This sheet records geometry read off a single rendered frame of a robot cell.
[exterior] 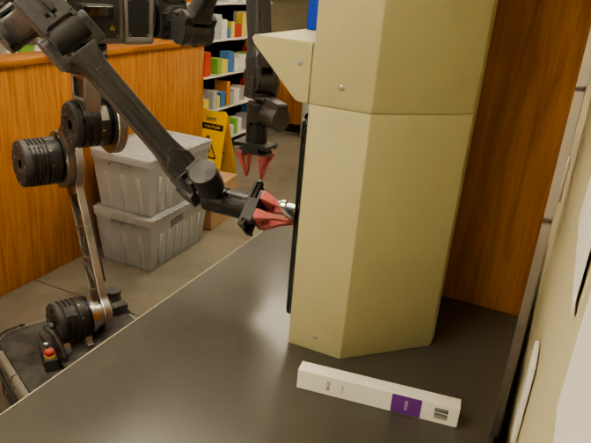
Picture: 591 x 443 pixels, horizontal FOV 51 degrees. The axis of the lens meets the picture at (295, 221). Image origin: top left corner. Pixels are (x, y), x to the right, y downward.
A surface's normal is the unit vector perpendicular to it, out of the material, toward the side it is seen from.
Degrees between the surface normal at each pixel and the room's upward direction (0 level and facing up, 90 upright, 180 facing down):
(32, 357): 0
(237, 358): 0
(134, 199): 95
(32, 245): 90
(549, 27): 90
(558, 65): 90
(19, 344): 0
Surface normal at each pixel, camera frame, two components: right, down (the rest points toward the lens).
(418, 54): 0.35, 0.38
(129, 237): -0.40, 0.40
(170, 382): 0.08, -0.92
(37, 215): 0.91, 0.22
